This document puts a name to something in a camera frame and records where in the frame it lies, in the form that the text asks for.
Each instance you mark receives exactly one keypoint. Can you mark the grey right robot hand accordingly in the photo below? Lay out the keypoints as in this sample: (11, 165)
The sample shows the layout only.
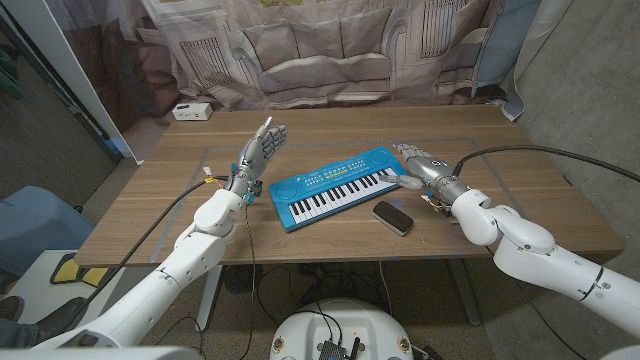
(435, 172)

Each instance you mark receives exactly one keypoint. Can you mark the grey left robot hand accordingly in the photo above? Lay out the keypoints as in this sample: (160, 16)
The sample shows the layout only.
(254, 157)

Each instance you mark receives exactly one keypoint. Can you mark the blue toy piano keyboard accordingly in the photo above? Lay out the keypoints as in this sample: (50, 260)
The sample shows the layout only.
(310, 192)

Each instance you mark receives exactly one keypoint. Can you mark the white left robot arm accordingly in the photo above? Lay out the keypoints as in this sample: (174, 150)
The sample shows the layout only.
(192, 257)

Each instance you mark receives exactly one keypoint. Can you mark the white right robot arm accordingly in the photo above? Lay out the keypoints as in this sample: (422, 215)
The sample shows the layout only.
(530, 250)

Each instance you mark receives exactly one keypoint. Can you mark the black whiteboard eraser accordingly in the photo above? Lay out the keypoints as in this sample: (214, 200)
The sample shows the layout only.
(392, 217)

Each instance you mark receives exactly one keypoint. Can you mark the white power strip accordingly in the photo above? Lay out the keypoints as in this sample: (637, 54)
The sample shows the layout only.
(192, 111)

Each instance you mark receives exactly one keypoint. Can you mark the printed sofa room backdrop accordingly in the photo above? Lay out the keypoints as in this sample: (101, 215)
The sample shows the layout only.
(320, 65)

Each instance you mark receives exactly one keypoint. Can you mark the white table leg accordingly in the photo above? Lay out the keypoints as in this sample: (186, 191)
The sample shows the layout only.
(209, 295)
(465, 295)

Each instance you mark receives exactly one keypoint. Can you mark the white robot torso base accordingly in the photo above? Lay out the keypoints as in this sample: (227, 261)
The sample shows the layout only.
(345, 320)

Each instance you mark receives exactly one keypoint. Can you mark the yellow and black floor item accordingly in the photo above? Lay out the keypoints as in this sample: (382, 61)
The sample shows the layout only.
(67, 272)

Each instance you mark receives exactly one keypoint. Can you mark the blue upholstered seat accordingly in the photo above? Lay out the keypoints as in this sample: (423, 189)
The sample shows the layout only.
(40, 225)

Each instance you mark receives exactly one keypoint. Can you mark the dark shoe of person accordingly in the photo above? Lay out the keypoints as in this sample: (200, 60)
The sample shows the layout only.
(62, 317)

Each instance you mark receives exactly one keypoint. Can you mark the white door frame post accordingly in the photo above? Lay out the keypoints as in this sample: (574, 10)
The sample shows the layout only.
(75, 80)

